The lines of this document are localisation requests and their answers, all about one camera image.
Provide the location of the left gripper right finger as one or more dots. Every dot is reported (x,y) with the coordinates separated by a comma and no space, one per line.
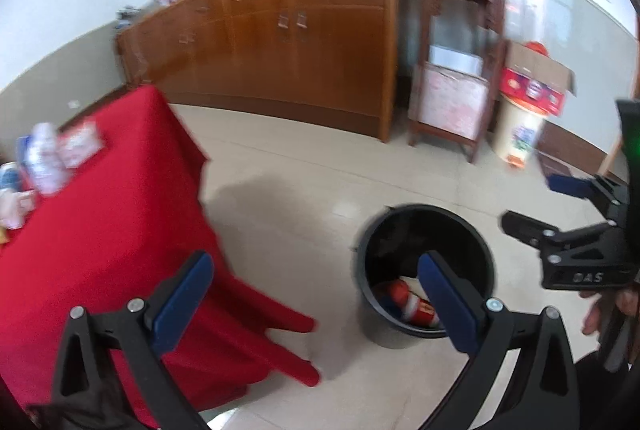
(542,392)

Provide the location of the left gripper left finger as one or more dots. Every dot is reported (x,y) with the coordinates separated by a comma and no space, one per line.
(86,386)

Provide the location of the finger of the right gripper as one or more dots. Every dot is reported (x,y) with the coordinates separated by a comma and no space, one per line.
(570,186)
(529,231)

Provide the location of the clear plastic bag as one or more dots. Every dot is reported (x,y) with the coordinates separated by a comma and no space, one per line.
(43,163)

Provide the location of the black trash bin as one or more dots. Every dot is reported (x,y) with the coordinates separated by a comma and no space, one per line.
(389,249)

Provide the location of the person's right hand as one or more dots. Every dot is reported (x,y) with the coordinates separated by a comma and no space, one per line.
(625,301)

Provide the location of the cream plastic bucket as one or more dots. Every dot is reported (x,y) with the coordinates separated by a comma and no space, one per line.
(517,130)

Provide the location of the red tablecloth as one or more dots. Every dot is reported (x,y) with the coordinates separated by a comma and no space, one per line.
(127,220)

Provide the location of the red cardboard box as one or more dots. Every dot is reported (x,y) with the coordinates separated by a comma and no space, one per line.
(535,79)

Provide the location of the red white can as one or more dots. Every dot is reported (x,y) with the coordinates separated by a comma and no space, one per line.
(413,306)

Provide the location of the dark wooden side stand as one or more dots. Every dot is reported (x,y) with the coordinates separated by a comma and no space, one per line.
(455,82)

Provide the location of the red white tissue pack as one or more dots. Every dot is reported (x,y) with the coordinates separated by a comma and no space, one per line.
(80,144)

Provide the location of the long wooden sideboard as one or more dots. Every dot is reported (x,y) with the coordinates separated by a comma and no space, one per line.
(326,62)

